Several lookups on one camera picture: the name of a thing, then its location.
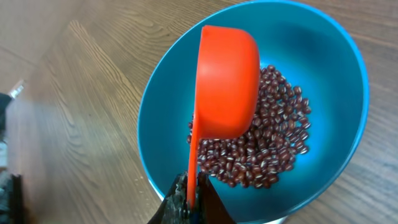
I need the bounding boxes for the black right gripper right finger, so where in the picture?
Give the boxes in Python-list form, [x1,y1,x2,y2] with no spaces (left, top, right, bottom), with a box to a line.
[194,172,236,224]

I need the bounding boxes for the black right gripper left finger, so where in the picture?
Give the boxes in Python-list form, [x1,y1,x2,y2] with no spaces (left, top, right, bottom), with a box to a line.
[147,172,188,224]

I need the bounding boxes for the orange measuring scoop blue handle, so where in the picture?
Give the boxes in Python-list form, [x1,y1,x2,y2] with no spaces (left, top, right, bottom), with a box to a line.
[187,25,260,209]

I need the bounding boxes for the red adzuki beans in bowl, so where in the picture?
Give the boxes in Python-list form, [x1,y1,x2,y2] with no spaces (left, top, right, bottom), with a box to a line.
[198,65,312,189]

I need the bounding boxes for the white digital kitchen scale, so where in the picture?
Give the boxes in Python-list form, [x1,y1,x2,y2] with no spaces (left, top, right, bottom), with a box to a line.
[147,178,289,224]

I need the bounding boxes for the teal blue bowl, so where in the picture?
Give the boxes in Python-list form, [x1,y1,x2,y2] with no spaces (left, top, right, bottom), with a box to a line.
[137,1,369,223]

